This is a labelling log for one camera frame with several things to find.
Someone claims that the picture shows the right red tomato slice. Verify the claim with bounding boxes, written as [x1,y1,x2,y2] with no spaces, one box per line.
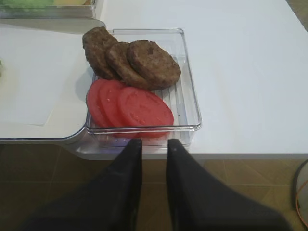
[117,87,174,127]

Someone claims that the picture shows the round base with orange cable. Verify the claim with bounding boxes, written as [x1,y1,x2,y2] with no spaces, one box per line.
[291,160,308,229]

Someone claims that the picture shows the white paper sheet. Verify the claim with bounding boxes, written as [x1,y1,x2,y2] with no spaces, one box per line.
[0,24,88,126]

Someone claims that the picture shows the red tomato slice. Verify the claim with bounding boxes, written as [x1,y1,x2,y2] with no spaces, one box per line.
[99,80,127,128]
[86,78,111,128]
[117,87,174,127]

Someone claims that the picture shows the clear lettuce cheese container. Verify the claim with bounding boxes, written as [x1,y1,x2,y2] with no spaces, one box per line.
[0,0,97,19]

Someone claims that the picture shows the clear patty tomato container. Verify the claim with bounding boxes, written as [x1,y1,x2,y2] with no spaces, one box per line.
[75,28,202,160]

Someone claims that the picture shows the left brown meat patty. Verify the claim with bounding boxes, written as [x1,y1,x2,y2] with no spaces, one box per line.
[82,26,121,80]

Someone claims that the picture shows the yellow cheese slices in container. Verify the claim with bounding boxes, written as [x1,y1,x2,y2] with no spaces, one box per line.
[53,0,92,6]

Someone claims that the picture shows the green lettuce leaves in container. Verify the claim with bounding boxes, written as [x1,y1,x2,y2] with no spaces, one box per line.
[0,0,53,10]

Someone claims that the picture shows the brown meat patty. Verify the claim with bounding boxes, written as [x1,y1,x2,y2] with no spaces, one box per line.
[105,42,154,90]
[127,40,181,90]
[82,26,121,80]

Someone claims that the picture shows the middle red tomato slice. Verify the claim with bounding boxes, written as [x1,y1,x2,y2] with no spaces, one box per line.
[99,80,127,128]

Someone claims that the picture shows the middle brown meat patty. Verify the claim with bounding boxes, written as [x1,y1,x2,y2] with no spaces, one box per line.
[105,42,154,90]

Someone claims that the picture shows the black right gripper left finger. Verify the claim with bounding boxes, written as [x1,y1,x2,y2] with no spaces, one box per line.
[19,139,142,231]

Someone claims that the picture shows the right brown meat patty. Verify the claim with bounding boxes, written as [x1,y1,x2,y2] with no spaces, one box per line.
[127,40,181,90]

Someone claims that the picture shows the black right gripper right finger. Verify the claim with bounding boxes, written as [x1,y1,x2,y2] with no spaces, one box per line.
[166,139,292,231]

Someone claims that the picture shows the left red tomato slice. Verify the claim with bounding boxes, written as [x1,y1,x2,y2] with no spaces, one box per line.
[86,78,111,128]

